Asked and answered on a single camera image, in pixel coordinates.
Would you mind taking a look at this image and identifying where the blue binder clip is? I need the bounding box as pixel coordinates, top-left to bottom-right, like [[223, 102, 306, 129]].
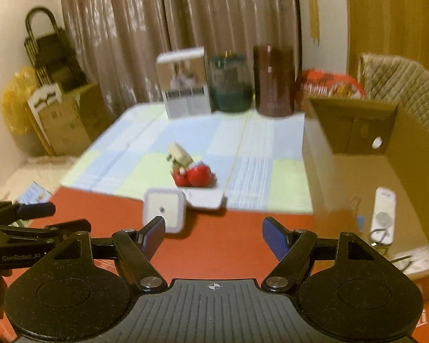
[[357, 215, 392, 248]]

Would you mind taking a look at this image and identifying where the pastel checked tablecloth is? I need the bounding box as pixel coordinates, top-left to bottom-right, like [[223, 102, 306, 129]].
[[61, 103, 313, 215]]

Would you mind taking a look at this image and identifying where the white square device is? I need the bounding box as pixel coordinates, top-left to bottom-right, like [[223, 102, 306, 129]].
[[143, 188, 186, 234]]

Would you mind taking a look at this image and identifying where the wooden wall hanger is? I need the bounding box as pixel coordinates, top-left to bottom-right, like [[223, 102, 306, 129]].
[[308, 0, 320, 43]]

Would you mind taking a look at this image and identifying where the beige quilted cushion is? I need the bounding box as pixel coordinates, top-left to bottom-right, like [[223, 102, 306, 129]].
[[357, 53, 429, 134]]

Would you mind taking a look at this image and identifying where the white plug adapter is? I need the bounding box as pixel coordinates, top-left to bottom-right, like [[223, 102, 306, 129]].
[[166, 142, 194, 172]]

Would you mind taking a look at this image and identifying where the white scalloped cardboard piece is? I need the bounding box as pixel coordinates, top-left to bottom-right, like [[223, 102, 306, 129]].
[[27, 83, 63, 115]]

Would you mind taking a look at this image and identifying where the red printed mat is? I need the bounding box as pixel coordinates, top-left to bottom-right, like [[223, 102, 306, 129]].
[[0, 186, 429, 343]]

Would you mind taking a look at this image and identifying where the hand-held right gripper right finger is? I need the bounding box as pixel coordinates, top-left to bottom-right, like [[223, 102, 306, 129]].
[[262, 216, 390, 292]]

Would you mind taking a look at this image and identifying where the green glass jar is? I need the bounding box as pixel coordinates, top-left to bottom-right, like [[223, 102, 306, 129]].
[[209, 53, 253, 112]]

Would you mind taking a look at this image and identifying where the green booklet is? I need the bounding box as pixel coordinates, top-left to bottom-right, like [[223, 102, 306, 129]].
[[16, 182, 53, 204]]

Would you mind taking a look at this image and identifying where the white product box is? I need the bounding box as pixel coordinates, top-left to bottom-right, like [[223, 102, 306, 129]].
[[155, 47, 212, 119]]

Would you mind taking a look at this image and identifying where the wooden door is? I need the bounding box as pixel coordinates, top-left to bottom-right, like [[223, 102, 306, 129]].
[[345, 0, 429, 79]]

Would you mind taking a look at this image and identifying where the yellow plastic bag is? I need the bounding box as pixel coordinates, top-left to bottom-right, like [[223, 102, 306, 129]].
[[2, 66, 40, 136]]

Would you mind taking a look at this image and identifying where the flattened cardboard box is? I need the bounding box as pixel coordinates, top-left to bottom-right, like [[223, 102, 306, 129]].
[[34, 95, 92, 156]]

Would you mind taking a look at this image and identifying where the brown patterned curtain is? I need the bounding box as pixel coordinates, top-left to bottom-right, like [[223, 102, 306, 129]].
[[59, 0, 303, 106]]

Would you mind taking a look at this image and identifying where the red toy figure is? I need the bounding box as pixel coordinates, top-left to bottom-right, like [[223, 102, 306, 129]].
[[172, 162, 217, 188]]

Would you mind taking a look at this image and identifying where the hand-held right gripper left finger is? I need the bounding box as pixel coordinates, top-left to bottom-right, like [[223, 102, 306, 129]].
[[39, 216, 167, 292]]

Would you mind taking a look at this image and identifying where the brown thermos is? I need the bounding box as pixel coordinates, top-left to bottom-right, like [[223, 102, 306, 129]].
[[253, 45, 295, 117]]

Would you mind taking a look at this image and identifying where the large brown cardboard box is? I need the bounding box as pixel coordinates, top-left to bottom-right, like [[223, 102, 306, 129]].
[[302, 95, 429, 301]]

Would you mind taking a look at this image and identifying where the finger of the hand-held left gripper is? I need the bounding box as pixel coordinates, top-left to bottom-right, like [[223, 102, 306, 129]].
[[0, 220, 92, 239], [0, 202, 57, 226]]

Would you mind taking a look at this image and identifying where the red instant meal bowl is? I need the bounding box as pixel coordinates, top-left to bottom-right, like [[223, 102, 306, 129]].
[[296, 69, 366, 108]]

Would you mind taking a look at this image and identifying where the white remote with round button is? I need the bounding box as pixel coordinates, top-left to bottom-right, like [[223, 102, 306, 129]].
[[370, 186, 397, 247]]

